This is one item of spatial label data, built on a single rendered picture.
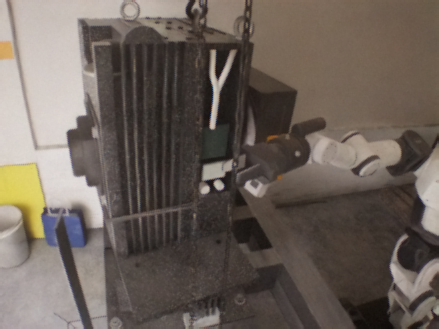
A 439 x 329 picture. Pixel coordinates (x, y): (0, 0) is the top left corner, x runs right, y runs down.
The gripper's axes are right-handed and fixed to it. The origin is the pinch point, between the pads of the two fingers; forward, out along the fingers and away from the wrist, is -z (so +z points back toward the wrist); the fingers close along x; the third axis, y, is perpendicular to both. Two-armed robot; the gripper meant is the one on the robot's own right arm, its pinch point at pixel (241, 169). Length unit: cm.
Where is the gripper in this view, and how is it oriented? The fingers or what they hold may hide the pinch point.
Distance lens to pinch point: 68.8
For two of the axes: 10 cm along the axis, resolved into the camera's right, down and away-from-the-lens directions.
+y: 0.5, -8.5, -5.2
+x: -5.8, -4.5, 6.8
